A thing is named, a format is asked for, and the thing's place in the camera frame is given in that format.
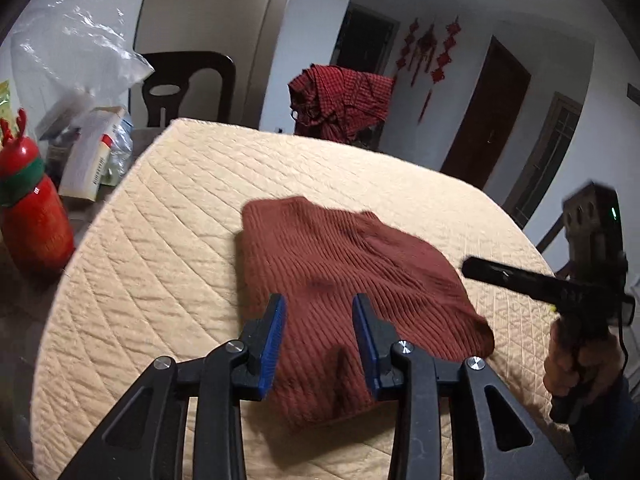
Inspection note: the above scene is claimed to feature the maroon knit sweater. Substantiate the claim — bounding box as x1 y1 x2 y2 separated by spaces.
238 196 495 430

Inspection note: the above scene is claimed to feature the person right hand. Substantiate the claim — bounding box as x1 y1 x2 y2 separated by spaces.
544 318 625 403

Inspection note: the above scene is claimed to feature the dark wooden chair right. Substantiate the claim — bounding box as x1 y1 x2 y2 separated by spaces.
536 214 572 280

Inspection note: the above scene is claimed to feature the dark red door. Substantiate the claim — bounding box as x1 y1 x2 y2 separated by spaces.
440 38 530 188

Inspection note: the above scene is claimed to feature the cream quilted table cover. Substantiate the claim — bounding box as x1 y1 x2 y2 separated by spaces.
30 119 574 479

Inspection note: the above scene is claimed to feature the red christmas bottle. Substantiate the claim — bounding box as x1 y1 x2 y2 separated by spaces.
0 110 75 278

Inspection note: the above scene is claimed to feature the red chinese knot decoration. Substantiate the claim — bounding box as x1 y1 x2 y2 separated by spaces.
392 16 462 124

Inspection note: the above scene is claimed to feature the red checkered cloth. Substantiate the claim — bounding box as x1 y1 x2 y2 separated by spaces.
288 64 395 144

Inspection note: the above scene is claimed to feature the white medicine box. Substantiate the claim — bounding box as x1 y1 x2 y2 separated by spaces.
58 106 125 202

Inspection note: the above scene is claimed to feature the black chair far left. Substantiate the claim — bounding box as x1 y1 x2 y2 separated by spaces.
141 51 236 127

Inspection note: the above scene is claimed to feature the clear plastic bag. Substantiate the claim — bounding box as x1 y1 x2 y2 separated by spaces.
10 0 153 139

